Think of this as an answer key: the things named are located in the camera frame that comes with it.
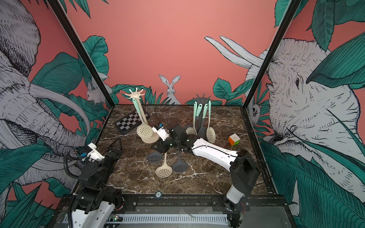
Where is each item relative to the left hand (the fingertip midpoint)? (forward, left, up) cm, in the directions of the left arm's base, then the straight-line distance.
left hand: (120, 140), depth 69 cm
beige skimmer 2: (-7, -20, -25) cm, 33 cm away
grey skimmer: (+2, -12, -26) cm, 29 cm away
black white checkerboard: (+29, +8, -23) cm, 38 cm away
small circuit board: (-29, +5, -26) cm, 40 cm away
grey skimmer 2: (-5, -29, -26) cm, 39 cm away
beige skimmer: (+14, -7, -13) cm, 21 cm away
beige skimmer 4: (+12, -49, -14) cm, 53 cm away
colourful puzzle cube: (+11, -66, -22) cm, 71 cm away
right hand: (+1, -15, -6) cm, 16 cm away
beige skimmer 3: (+11, -37, -11) cm, 40 cm away
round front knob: (-20, -17, -26) cm, 37 cm away
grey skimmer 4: (+7, -44, -11) cm, 46 cm away
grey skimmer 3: (+10, -40, +9) cm, 42 cm away
